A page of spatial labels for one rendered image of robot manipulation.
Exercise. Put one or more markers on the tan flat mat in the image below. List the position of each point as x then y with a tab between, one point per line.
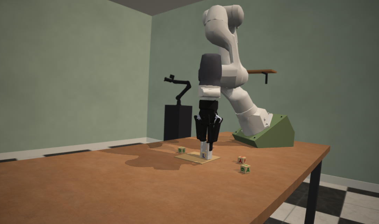
195	157

